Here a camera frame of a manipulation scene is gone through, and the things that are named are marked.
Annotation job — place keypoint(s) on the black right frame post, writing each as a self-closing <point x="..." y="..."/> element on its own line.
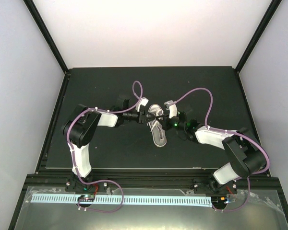
<point x="267" y="17"/>

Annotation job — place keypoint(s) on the black left frame post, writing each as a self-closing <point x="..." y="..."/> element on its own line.
<point x="46" y="34"/>

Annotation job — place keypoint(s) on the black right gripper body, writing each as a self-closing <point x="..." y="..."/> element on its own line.
<point x="181" y="125"/>

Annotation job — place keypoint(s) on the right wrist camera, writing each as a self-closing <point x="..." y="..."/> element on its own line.
<point x="171" y="107"/>

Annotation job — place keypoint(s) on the right controller circuit board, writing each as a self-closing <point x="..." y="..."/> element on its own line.
<point x="224" y="200"/>

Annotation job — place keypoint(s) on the controller circuit board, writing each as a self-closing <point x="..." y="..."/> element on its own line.
<point x="224" y="200"/>
<point x="86" y="198"/>

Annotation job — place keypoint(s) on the grey canvas sneaker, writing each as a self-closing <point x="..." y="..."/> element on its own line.
<point x="159" y="140"/>

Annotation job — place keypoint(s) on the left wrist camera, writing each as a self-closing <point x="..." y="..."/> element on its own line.
<point x="142" y="102"/>

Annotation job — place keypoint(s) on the left controller circuit board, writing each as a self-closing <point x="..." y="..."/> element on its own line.
<point x="86" y="198"/>

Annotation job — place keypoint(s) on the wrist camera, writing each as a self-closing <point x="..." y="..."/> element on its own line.
<point x="171" y="107"/>
<point x="142" y="102"/>

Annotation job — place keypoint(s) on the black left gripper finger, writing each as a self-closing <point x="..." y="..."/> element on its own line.
<point x="150" y="115"/>
<point x="150" y="120"/>

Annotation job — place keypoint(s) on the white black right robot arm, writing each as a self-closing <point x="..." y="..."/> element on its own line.
<point x="245" y="155"/>

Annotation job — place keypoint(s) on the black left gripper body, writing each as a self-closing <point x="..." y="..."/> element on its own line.
<point x="138" y="119"/>

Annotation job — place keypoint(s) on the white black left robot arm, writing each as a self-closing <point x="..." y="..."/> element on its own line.
<point x="83" y="122"/>

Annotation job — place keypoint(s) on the black frame post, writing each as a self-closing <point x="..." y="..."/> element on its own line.
<point x="46" y="34"/>
<point x="267" y="17"/>

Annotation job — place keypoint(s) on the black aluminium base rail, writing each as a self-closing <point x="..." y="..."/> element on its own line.
<point x="101" y="180"/>

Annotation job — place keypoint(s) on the light blue slotted cable duct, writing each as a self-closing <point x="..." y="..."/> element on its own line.
<point x="153" y="200"/>

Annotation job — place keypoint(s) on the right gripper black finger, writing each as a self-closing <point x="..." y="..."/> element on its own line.
<point x="162" y="117"/>
<point x="163" y="124"/>

